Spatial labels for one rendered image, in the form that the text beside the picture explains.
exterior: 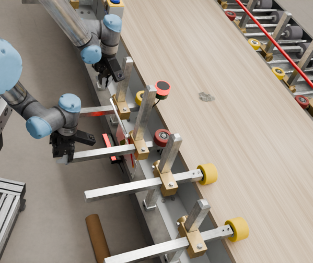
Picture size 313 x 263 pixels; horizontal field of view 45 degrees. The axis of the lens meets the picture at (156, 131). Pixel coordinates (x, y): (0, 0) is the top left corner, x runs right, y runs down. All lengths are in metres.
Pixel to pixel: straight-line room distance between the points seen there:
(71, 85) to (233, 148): 1.76
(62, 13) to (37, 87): 1.82
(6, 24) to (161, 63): 2.04
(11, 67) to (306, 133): 1.49
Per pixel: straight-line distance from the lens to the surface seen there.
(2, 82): 0.97
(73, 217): 2.40
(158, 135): 1.65
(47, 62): 3.36
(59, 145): 1.46
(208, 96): 1.91
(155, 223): 1.64
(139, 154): 1.61
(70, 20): 1.36
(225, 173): 1.63
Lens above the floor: 2.09
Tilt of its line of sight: 46 degrees down
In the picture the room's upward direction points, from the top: 19 degrees clockwise
